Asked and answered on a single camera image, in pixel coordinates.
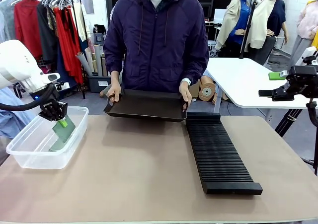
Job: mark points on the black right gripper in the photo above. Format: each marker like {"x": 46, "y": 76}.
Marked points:
{"x": 304, "y": 81}

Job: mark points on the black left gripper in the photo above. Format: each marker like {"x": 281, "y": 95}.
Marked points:
{"x": 53, "y": 109}

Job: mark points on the small dark green PCB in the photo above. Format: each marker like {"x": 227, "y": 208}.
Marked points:
{"x": 63, "y": 133}

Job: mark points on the black rectangular serving tray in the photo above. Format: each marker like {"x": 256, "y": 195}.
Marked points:
{"x": 146, "y": 107}

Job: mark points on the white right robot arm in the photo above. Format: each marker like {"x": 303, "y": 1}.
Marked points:
{"x": 310, "y": 51}

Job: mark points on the person's right forearm purple sleeve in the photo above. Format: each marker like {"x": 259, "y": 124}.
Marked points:
{"x": 115, "y": 52}

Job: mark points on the person's left forearm purple sleeve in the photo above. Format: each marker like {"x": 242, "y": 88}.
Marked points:
{"x": 196, "y": 57}

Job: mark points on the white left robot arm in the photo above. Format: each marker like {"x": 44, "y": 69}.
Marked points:
{"x": 17, "y": 65}

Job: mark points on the person's right hand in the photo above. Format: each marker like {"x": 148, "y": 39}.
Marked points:
{"x": 114, "y": 91}

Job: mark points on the person's left hand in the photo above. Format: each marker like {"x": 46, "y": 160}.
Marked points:
{"x": 185, "y": 92}

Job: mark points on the white background table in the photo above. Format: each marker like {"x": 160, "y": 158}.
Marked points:
{"x": 246, "y": 82}

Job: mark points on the clear plastic storage box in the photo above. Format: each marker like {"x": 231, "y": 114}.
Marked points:
{"x": 29, "y": 157}

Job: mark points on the light blue cloth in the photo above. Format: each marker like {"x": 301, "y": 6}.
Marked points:
{"x": 12, "y": 119}

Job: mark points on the mannequin with cream jacket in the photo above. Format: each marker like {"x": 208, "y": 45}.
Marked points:
{"x": 268, "y": 22}

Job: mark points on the black vertical stand pole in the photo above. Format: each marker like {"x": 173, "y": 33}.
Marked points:
{"x": 248, "y": 27}

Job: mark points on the brown dummy with round disc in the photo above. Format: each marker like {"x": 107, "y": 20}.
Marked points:
{"x": 207, "y": 91}

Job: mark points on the bundle of cardboard tubes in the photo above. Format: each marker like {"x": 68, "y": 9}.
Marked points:
{"x": 93, "y": 60}

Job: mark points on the mannequin with pink top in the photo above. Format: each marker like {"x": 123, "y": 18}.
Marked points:
{"x": 306, "y": 22}

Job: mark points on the mannequin with beige coat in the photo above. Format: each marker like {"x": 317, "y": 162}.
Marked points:
{"x": 238, "y": 20}

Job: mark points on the red hanging dress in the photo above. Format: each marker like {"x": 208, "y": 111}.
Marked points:
{"x": 67, "y": 47}

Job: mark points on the black slotted PCB rack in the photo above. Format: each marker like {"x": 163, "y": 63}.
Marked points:
{"x": 218, "y": 149}

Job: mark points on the black hanging garment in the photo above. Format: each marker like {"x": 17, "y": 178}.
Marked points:
{"x": 47, "y": 37}

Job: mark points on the white wristwatch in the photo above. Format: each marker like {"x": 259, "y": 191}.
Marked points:
{"x": 186, "y": 81}

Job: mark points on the cream hanging garment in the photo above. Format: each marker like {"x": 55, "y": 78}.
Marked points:
{"x": 79, "y": 22}

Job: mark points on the red hanging jacket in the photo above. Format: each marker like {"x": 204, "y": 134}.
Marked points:
{"x": 26, "y": 22}

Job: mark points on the grey hanging garment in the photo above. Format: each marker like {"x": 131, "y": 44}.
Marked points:
{"x": 7, "y": 20}

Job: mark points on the person's torso purple jacket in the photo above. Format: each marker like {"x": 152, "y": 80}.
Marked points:
{"x": 156, "y": 42}

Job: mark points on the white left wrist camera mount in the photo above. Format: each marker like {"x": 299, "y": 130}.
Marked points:
{"x": 62, "y": 85}

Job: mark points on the black camera tripod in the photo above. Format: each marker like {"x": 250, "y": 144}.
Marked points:
{"x": 311, "y": 114}

